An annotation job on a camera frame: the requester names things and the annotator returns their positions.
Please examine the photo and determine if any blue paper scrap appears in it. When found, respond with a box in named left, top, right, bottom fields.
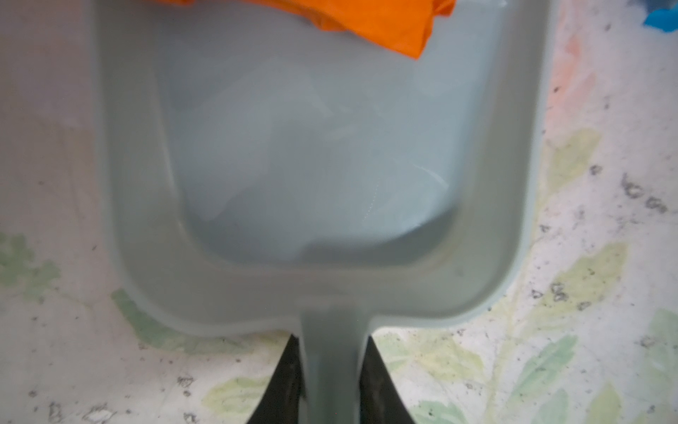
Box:
left=643, top=5, right=678, bottom=33

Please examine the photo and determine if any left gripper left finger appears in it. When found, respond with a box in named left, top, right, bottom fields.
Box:
left=247, top=336, right=304, bottom=424

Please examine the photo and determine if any orange paper scrap right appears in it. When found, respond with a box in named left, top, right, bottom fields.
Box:
left=147, top=0, right=457, bottom=60

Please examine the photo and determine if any grey-blue dustpan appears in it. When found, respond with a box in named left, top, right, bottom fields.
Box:
left=85, top=1, right=559, bottom=423

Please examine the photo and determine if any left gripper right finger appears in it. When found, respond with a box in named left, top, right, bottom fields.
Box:
left=359, top=337, right=414, bottom=424

